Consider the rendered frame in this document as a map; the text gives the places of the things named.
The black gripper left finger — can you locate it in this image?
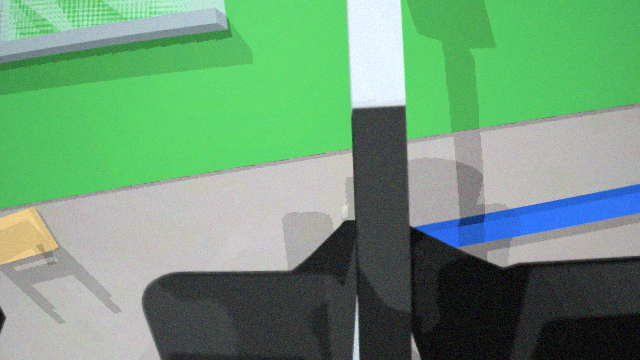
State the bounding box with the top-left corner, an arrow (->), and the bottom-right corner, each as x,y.
142,220 -> 358,360

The blue l-shaped bar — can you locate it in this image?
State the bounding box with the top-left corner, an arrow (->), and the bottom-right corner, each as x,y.
413,184 -> 640,248

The green flat mat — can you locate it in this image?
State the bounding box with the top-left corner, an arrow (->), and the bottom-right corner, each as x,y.
0,0 -> 640,208

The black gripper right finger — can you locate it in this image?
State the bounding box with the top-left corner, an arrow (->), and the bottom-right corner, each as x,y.
410,226 -> 640,360

